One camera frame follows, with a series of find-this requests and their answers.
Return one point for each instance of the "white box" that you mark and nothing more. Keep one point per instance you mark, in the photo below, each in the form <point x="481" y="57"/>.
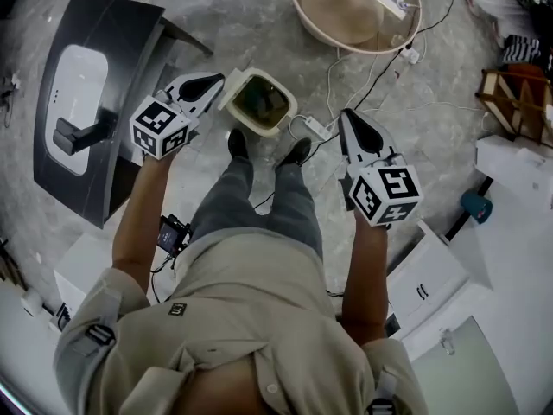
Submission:
<point x="514" y="167"/>

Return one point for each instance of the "teal cup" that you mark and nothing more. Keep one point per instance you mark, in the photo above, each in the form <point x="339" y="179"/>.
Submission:
<point x="475" y="206"/>

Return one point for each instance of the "small white adapter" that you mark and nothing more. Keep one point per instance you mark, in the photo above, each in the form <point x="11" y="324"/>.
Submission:
<point x="411" y="54"/>

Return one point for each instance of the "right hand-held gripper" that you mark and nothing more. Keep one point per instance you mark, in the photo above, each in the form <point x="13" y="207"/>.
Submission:
<point x="384" y="193"/>

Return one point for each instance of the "person's black right shoe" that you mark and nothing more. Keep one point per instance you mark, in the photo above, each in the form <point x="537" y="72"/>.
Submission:
<point x="296" y="151"/>

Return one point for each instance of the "person's right forearm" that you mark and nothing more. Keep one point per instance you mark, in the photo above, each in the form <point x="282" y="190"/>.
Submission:
<point x="367" y="275"/>

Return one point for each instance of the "wooden rack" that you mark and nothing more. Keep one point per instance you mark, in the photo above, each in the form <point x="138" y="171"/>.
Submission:
<point x="518" y="102"/>

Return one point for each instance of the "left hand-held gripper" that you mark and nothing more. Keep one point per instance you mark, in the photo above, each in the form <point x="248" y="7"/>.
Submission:
<point x="157" y="128"/>

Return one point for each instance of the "black faucet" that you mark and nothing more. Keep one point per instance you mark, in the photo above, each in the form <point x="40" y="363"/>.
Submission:
<point x="78" y="134"/>

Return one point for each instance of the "black sink counter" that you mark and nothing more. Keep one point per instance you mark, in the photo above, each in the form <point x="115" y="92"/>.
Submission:
<point x="112" y="41"/>

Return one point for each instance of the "clear drinking glass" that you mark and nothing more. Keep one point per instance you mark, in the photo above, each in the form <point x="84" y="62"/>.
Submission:
<point x="448" y="340"/>

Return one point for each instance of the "round beige tub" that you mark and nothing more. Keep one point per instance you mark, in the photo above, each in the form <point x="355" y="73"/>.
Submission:
<point x="311" y="24"/>

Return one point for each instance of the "person's grey trousers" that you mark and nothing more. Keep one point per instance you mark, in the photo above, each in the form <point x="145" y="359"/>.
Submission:
<point x="276" y="214"/>

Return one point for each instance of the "white sink basin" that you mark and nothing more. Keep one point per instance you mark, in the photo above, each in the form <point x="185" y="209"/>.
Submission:
<point x="80" y="102"/>

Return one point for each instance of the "black white striped cloth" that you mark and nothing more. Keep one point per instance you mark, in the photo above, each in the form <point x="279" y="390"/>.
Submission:
<point x="523" y="49"/>

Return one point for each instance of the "white power strip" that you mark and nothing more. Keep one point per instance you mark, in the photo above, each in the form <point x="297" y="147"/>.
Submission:
<point x="317" y="128"/>

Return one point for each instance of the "black waist device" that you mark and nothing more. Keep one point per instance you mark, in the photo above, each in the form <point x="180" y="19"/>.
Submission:
<point x="173" y="236"/>

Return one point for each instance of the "person's left forearm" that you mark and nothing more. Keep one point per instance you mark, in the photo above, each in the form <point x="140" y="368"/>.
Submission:
<point x="142" y="214"/>

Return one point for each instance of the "low white cabinet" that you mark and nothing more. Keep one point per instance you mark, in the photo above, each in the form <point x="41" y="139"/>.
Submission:
<point x="82" y="266"/>

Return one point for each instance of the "person's beige shirt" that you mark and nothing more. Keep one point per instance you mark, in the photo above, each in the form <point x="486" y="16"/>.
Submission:
<point x="242" y="318"/>

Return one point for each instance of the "white charger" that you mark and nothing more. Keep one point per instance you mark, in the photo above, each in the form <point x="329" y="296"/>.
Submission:
<point x="402" y="4"/>

